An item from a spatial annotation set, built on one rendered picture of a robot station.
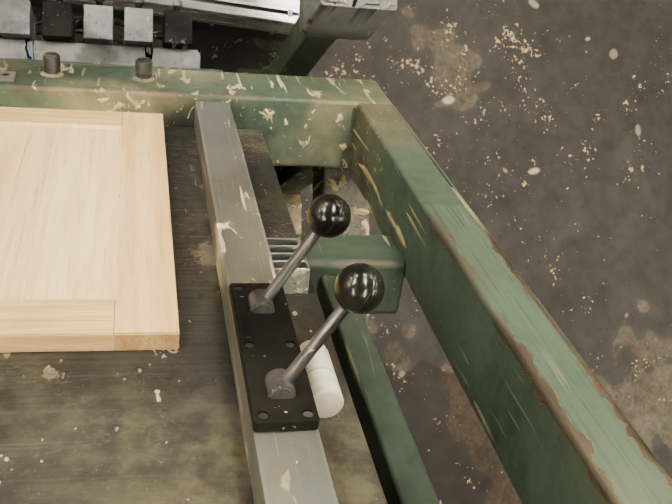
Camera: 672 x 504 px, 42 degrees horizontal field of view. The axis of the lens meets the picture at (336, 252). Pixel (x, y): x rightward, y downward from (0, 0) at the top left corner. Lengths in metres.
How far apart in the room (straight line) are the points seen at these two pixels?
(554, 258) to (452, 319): 1.53
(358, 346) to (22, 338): 0.34
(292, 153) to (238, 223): 0.42
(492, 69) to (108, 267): 1.69
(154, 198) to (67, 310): 0.25
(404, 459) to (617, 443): 0.19
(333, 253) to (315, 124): 0.32
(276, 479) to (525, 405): 0.25
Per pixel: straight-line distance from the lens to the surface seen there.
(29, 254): 0.93
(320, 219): 0.73
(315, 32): 1.47
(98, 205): 1.03
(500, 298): 0.86
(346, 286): 0.63
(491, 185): 2.38
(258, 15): 2.05
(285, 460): 0.64
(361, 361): 0.91
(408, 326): 2.28
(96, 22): 1.47
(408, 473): 0.79
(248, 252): 0.89
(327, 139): 1.35
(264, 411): 0.66
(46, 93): 1.30
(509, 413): 0.80
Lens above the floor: 2.17
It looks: 77 degrees down
